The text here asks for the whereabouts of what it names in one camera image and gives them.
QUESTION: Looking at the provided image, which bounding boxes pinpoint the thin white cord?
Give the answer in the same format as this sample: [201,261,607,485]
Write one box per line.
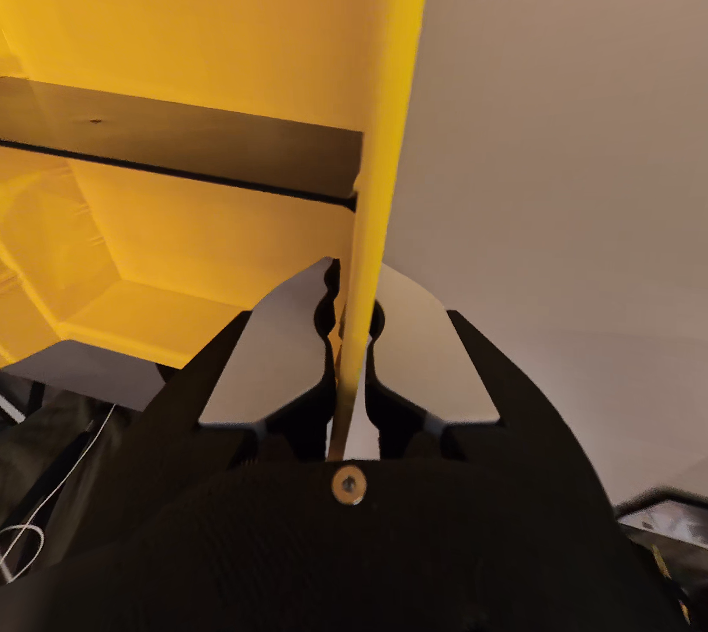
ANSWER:
[0,403,119,580]

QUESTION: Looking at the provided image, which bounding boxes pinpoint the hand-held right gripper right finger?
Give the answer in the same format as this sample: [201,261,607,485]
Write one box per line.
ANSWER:
[365,265,502,429]

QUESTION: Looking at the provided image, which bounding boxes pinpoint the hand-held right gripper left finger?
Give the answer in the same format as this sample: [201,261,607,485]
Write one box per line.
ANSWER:
[199,258,338,429]

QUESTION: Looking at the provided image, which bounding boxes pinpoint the person's leg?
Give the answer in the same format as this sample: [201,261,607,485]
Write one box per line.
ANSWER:
[0,367,178,588]

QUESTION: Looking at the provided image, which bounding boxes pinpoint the yellow plastic bin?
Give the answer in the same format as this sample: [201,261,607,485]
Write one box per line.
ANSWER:
[0,0,440,461]

